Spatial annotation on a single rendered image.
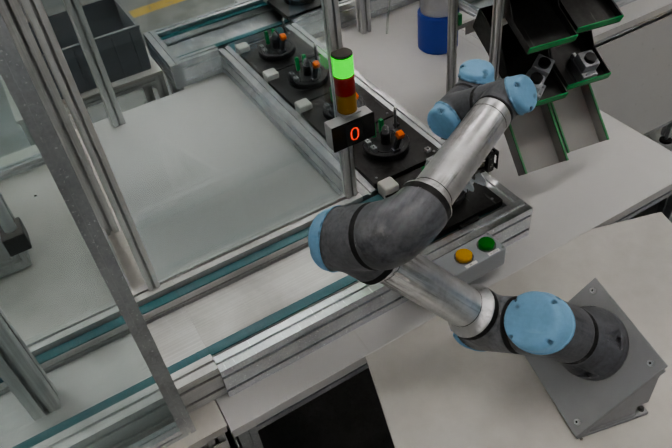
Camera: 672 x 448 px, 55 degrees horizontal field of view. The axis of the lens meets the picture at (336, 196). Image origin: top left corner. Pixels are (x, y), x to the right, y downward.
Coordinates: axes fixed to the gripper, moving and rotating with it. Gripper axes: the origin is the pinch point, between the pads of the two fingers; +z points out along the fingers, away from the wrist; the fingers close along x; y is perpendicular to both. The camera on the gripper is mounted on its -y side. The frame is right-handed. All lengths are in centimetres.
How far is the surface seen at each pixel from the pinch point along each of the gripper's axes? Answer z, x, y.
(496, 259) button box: 13.3, -1.4, 14.6
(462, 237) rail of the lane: 11.6, -4.4, 5.1
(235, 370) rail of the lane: 12, -69, 8
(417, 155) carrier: 10.0, 4.8, -27.1
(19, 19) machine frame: -48, -79, -62
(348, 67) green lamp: -32.0, -18.9, -19.8
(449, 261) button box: 10.8, -12.5, 10.2
